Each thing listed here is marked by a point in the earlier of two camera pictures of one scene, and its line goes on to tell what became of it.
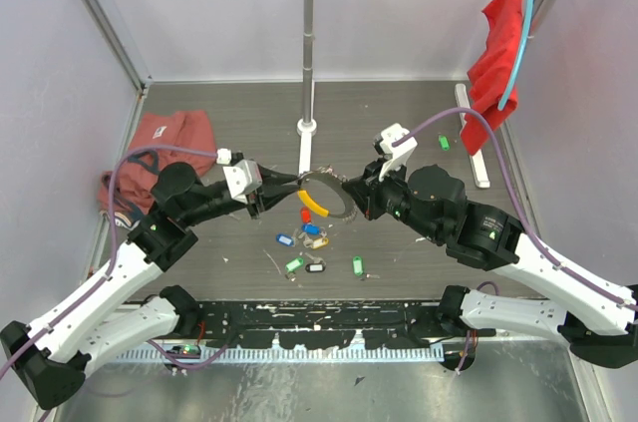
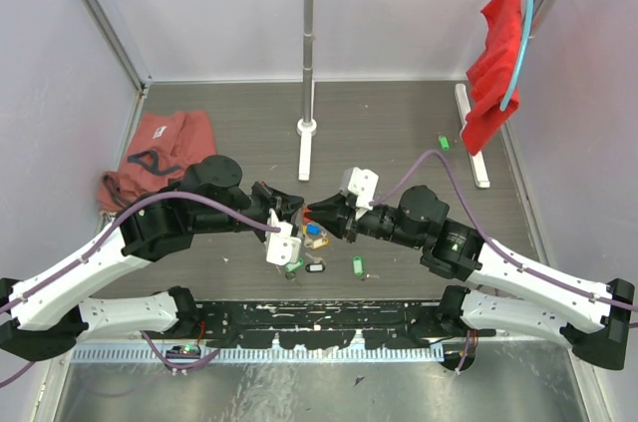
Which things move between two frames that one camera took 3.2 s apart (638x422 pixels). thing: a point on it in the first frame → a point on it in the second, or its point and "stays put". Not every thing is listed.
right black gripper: (366, 189) → (338, 215)
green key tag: (444, 142) stays put
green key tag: (358, 265) stays put
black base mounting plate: (318, 324) stays put
